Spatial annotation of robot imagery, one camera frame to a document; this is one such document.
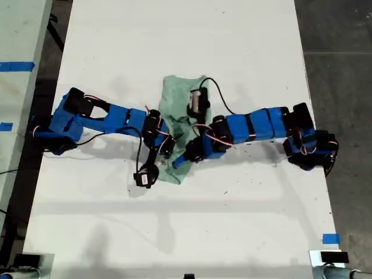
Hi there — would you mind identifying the white metal plate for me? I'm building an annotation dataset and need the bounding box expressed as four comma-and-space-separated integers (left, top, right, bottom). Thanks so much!
309, 249, 346, 269

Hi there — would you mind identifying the small black box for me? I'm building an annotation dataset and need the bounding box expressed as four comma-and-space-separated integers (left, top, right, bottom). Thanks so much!
320, 251, 349, 264
13, 253, 41, 267

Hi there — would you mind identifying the pale green T-shirt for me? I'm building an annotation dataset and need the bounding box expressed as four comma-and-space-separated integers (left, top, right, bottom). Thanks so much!
156, 74, 214, 185

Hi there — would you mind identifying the black base cable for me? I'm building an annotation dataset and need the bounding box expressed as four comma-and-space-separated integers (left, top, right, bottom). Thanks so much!
324, 142, 339, 177

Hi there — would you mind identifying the blue tape rectangle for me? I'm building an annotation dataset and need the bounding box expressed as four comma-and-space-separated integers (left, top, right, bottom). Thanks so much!
322, 233, 341, 245

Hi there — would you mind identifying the black camera box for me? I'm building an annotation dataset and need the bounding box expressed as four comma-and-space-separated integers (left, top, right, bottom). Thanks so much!
133, 164, 160, 189
187, 86, 210, 116

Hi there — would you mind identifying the black camera cable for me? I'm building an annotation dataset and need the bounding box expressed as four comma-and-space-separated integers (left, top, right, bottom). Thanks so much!
76, 127, 144, 177
199, 77, 238, 115

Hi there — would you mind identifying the black stand leg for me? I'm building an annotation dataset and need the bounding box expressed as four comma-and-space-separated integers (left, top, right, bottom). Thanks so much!
48, 13, 65, 51

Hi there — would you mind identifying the long blue tape strip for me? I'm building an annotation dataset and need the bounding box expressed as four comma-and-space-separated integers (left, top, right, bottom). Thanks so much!
0, 62, 36, 73

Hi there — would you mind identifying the pale side table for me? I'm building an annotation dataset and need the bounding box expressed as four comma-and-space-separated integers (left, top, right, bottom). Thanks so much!
0, 0, 53, 230

